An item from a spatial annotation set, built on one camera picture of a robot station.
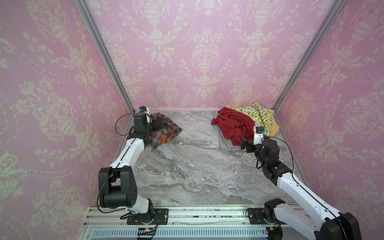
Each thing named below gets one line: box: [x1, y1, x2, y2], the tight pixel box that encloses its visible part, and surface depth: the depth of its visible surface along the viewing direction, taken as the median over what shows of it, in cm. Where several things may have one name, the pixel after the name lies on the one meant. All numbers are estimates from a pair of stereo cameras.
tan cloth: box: [269, 119, 280, 137], surface depth 108 cm
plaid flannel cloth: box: [150, 112, 183, 149], surface depth 102 cm
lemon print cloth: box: [227, 102, 275, 136], surface depth 112 cm
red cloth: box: [211, 107, 256, 146], surface depth 105 cm
